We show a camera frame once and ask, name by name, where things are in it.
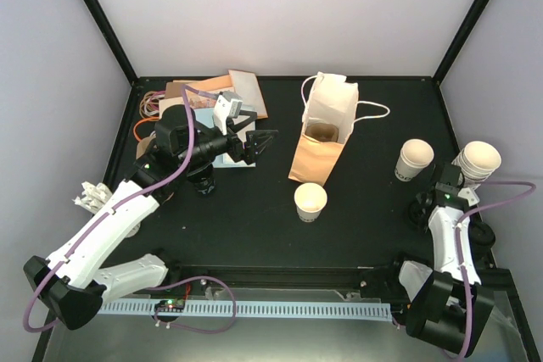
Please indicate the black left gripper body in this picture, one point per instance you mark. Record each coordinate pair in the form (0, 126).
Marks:
(237, 152)

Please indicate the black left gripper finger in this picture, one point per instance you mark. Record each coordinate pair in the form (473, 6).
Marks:
(257, 142)
(245, 118)

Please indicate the brown pulp cup carrier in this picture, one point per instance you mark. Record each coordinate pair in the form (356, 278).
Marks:
(322, 132)

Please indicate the brown paper takeout bag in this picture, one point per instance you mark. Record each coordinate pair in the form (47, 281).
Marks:
(330, 112)

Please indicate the single white paper cup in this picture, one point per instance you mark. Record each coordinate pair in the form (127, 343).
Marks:
(310, 199)

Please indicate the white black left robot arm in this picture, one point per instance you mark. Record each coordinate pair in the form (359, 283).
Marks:
(71, 281)

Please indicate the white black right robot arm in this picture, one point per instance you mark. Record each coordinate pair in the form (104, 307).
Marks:
(449, 307)

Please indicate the brown white flat paper bag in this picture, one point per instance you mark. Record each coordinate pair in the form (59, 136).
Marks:
(246, 85)

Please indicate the short white cup stack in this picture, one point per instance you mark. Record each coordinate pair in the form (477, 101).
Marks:
(415, 155)

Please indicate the tall white cup stack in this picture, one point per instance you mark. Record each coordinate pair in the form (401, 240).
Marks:
(477, 161)

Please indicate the stack of black lids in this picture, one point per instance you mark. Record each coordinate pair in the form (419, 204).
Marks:
(481, 236)

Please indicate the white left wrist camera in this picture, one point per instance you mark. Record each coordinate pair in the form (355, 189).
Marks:
(228, 106)

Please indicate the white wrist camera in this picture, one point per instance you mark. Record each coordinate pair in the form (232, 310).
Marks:
(470, 195)
(228, 106)

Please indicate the black enclosure frame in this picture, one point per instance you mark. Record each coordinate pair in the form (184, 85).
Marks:
(137, 85)

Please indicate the bundle of bag handles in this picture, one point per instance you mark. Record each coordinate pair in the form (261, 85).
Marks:
(149, 110)

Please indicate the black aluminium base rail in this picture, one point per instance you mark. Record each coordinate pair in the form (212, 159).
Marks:
(373, 282)

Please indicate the light blue cable duct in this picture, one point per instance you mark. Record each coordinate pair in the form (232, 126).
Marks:
(249, 309)

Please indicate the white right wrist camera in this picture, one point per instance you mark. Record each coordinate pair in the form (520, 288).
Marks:
(470, 195)

